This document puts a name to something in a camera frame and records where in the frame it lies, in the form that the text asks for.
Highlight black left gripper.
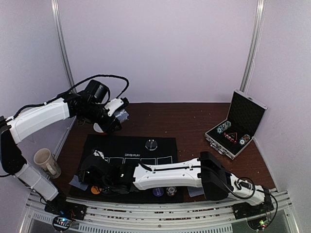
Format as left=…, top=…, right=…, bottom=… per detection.
left=79, top=101, right=122, bottom=133

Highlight orange big blind button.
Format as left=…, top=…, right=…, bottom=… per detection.
left=91, top=186, right=102, bottom=195

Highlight deck of playing cards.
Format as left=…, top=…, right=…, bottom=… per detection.
left=114, top=109, right=129, bottom=123

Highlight purple small blind button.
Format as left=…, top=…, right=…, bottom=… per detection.
left=153, top=187, right=164, bottom=197

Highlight poker chip stack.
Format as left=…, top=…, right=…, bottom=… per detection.
left=166, top=186, right=177, bottom=197

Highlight single playing card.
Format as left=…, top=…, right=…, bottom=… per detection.
left=187, top=187, right=204, bottom=197

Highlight black green chip stack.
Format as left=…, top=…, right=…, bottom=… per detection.
left=102, top=188, right=111, bottom=195

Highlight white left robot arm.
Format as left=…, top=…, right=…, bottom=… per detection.
left=0, top=80, right=129, bottom=216

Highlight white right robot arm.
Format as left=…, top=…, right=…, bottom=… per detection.
left=78, top=150, right=271, bottom=215

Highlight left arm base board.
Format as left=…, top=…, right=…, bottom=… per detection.
left=40, top=194, right=87, bottom=233

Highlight right arm base board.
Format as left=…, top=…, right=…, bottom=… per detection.
left=233, top=202, right=274, bottom=232

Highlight orange bowl white inside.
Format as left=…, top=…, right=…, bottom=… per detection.
left=93, top=123, right=105, bottom=133

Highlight black poker mat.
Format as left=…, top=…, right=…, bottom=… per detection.
left=69, top=134, right=184, bottom=204

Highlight beige ceramic mug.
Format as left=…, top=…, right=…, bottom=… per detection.
left=33, top=148, right=61, bottom=179

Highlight clear acrylic dealer button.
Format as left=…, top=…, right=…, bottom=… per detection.
left=145, top=139, right=158, bottom=151

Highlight aluminium poker chip case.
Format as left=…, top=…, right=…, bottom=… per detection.
left=205, top=90, right=267, bottom=160

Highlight chip stack in case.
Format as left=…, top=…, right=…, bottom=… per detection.
left=216, top=121, right=231, bottom=134
left=239, top=134, right=251, bottom=146

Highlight red triangle in case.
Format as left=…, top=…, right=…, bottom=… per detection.
left=224, top=132, right=238, bottom=144

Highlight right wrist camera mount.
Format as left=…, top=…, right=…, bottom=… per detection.
left=92, top=150, right=107, bottom=161

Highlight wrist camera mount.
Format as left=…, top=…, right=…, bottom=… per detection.
left=104, top=98, right=129, bottom=117
left=92, top=150, right=107, bottom=161

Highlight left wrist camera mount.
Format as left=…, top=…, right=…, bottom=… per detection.
left=104, top=98, right=129, bottom=117

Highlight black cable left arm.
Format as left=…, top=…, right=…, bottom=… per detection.
left=12, top=74, right=130, bottom=119

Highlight aluminium front frame rails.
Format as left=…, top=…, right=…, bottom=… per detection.
left=17, top=189, right=301, bottom=233

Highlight aluminium corner post left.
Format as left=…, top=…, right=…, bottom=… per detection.
left=51, top=0, right=74, bottom=87

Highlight aluminium corner post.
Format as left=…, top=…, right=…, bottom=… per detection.
left=240, top=0, right=265, bottom=93
left=51, top=0, right=74, bottom=87

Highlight aluminium corner post right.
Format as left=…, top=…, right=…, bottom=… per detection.
left=240, top=0, right=265, bottom=93

